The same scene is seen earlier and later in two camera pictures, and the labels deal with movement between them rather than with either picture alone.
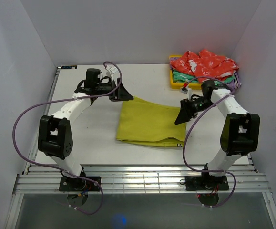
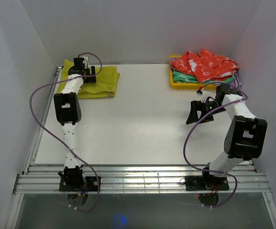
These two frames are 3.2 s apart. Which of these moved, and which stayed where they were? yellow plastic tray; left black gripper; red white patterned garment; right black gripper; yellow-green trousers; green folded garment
Moved: yellow-green trousers; left black gripper; right black gripper
Stayed: green folded garment; yellow plastic tray; red white patterned garment
